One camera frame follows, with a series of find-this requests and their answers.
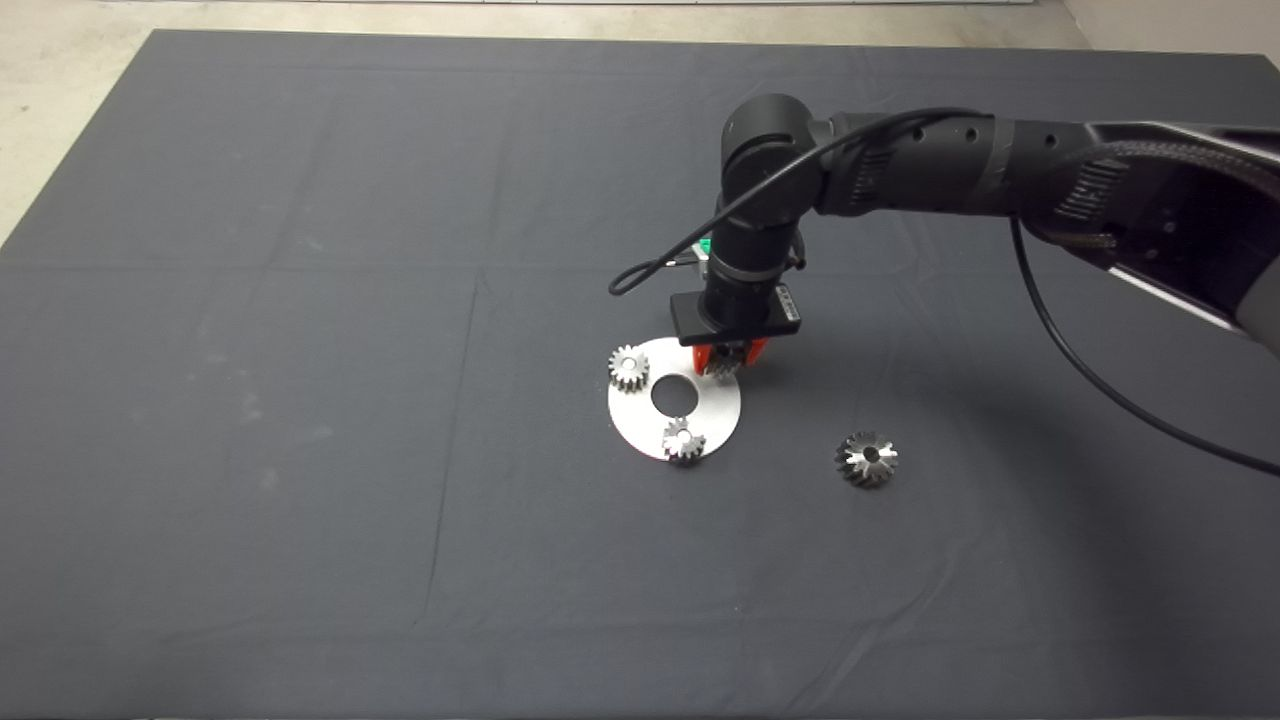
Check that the small steel gear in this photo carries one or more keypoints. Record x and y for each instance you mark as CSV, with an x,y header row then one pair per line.
x,y
684,440
722,368
629,368

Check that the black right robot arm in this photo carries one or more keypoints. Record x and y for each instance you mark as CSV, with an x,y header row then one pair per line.
x,y
950,165

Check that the larger steel gear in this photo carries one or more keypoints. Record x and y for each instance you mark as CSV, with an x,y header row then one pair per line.
x,y
868,460

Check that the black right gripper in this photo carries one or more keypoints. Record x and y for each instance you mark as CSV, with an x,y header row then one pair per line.
x,y
745,305

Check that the right wrist camera green mount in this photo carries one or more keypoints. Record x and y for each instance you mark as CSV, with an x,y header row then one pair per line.
x,y
704,250

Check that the dark grey table cloth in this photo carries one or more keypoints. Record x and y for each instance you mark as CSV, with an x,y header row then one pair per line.
x,y
300,400

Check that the round metal plate with hole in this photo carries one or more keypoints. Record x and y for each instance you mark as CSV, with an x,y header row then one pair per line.
x,y
635,420

